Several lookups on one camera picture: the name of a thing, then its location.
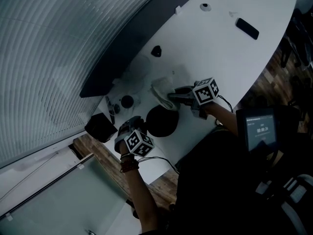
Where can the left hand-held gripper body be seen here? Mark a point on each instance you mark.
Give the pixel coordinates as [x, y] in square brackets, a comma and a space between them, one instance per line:
[139, 143]

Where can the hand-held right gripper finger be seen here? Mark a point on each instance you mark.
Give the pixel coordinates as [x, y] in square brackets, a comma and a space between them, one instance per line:
[181, 99]
[185, 90]

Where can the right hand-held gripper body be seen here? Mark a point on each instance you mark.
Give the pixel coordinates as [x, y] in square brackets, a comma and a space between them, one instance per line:
[205, 92]

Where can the black teapot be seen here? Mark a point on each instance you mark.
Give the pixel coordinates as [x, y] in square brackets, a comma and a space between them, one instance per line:
[162, 121]

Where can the white cloth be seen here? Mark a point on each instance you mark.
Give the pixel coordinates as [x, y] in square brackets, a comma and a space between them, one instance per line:
[162, 89]

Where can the person's right forearm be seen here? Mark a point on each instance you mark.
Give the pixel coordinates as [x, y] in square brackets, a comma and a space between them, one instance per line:
[222, 119]

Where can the person's left forearm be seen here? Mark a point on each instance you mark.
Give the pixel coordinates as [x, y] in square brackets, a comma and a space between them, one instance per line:
[141, 199]

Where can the round black white device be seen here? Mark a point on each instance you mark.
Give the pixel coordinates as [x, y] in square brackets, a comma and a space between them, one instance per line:
[127, 101]

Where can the glass with utensils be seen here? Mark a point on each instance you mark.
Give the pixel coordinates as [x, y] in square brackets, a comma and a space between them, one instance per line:
[113, 106]

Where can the black box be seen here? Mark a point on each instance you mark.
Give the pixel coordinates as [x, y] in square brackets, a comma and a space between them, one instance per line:
[100, 128]

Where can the dark desk partition panel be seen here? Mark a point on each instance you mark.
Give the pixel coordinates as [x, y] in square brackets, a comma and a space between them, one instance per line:
[137, 43]

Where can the black tablet screen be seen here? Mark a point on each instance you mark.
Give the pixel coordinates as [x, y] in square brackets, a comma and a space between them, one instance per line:
[261, 131]

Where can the black smartphone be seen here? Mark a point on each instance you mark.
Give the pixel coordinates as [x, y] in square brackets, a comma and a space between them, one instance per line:
[247, 29]

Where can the small clear plastic piece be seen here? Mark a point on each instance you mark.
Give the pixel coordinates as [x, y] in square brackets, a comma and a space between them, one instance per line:
[232, 14]

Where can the white round dome device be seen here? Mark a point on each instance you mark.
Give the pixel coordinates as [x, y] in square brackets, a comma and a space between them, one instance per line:
[205, 7]

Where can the person's black clothing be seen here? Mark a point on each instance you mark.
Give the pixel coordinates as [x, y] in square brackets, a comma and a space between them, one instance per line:
[220, 185]

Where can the frosted glass door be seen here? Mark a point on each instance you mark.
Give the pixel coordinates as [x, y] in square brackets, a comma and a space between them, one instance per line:
[61, 204]

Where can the black mesh office chair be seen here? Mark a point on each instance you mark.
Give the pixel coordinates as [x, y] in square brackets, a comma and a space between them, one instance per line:
[298, 43]

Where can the grey white office chair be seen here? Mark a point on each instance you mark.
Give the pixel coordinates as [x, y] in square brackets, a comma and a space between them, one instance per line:
[293, 199]

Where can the small black mount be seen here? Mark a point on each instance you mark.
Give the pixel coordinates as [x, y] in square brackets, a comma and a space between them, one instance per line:
[156, 51]

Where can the white panel bracket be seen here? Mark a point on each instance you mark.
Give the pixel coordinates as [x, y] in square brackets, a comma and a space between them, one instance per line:
[178, 10]

